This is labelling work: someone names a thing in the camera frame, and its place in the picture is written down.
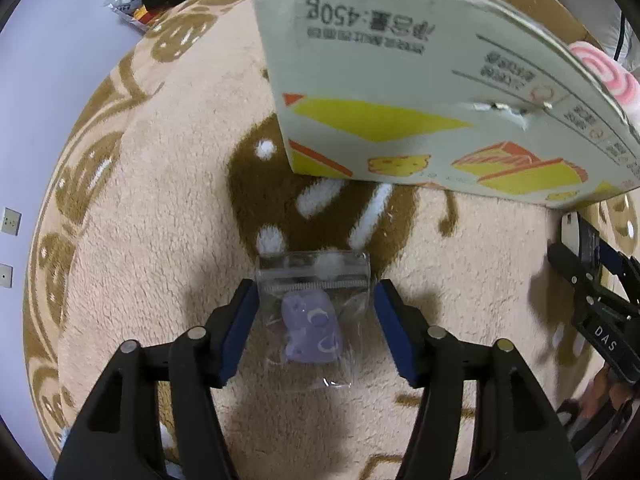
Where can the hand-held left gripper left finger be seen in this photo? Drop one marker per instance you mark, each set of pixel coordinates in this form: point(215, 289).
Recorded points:
point(239, 332)

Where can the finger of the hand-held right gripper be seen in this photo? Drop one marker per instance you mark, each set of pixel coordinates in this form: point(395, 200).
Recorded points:
point(565, 265)
point(617, 262)

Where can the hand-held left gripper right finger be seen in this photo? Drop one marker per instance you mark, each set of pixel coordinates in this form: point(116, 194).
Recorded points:
point(395, 332)

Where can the clear bag with purple toy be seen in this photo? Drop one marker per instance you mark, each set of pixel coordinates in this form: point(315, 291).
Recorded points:
point(310, 330)

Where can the pink roll cake plush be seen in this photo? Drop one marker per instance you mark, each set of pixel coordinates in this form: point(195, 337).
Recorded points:
point(605, 72)

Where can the printed cardboard box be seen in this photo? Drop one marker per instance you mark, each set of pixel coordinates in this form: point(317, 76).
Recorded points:
point(400, 60)

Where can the person's right hand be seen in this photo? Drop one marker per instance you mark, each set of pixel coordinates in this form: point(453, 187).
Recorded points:
point(597, 395)

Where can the beige patterned rug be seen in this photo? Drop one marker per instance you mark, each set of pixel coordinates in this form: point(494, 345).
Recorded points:
point(165, 210)

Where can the printed snack packet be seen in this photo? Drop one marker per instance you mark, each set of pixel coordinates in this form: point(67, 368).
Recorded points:
point(125, 2)

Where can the white wall socket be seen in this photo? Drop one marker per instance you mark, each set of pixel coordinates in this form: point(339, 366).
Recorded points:
point(10, 221)
point(4, 276)

